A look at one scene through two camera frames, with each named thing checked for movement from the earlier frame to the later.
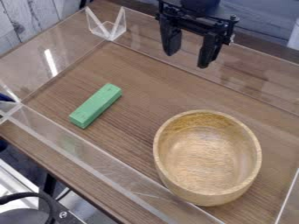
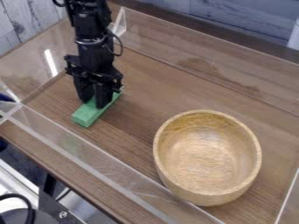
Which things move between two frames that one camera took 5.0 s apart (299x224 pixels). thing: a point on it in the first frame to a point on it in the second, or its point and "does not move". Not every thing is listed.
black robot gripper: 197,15 to 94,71
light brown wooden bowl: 208,153 does not move
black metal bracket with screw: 65,216 does not move
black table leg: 50,185 does not move
